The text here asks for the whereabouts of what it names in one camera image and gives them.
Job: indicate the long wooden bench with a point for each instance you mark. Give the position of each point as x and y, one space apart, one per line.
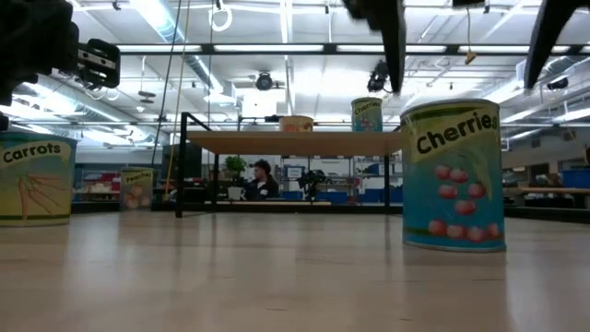
553 190

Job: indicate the blue storage bin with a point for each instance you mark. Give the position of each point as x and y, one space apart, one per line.
395 195
576 178
292 195
372 195
332 197

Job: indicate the cherries can blue label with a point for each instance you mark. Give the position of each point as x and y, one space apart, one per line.
367 117
454 184

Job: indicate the carrots can yellow-green label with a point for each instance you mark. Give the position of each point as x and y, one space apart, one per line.
37 184

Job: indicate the round black camera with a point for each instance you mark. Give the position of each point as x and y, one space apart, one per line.
264 81

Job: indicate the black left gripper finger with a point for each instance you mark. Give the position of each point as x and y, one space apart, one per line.
106 76

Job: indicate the small black robot arm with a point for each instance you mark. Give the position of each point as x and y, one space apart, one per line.
311 179

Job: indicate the rack with red bins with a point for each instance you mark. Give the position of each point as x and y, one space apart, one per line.
103 177

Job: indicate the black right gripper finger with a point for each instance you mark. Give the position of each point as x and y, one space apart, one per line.
548 41
392 46

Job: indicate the potted green plant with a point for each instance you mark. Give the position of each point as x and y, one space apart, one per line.
235 165

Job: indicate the peaches can yellow-green label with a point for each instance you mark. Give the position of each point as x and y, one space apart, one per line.
137 189

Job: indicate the person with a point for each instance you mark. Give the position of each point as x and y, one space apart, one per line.
263 188

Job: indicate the black cabinet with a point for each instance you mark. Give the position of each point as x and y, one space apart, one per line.
193 161

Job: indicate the wooden shelf black legs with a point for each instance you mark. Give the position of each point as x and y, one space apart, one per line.
299 144

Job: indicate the short orange-label can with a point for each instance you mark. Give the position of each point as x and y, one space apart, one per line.
296 124

